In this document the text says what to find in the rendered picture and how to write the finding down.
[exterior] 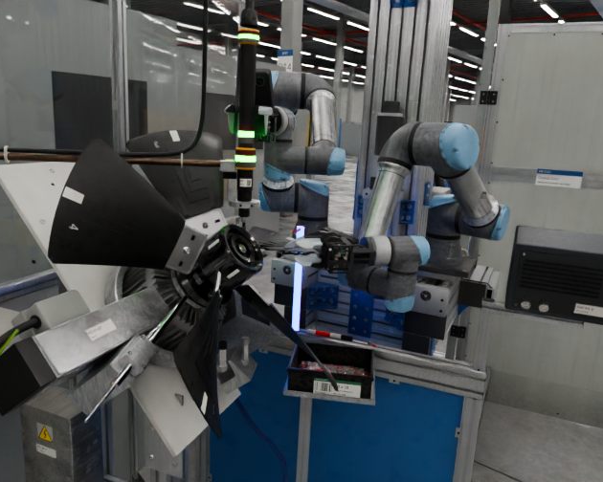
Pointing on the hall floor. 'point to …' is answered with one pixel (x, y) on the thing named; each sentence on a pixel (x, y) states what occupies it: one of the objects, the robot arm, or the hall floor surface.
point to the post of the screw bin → (303, 439)
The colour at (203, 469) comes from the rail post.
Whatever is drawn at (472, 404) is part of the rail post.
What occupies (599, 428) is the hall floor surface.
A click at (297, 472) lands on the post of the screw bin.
